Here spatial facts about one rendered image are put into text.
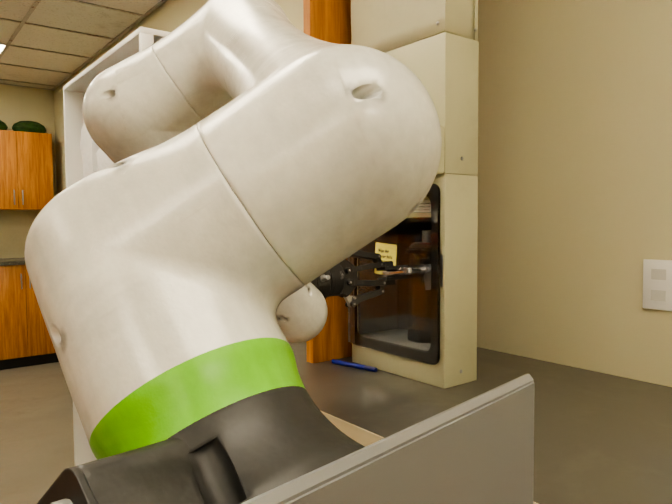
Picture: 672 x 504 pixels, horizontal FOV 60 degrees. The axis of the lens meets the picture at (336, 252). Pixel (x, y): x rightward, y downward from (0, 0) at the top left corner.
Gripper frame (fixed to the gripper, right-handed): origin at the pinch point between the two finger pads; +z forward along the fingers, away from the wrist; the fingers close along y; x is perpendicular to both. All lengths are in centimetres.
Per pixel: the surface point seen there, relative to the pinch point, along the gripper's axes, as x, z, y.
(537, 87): -12, 49, 46
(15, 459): 279, -38, -77
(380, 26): 1, 6, 59
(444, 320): -9.0, 5.4, -11.5
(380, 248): 7.8, 4.1, 6.4
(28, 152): 493, 18, 155
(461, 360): -7.5, 11.0, -21.1
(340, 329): 28.7, 5.5, -13.1
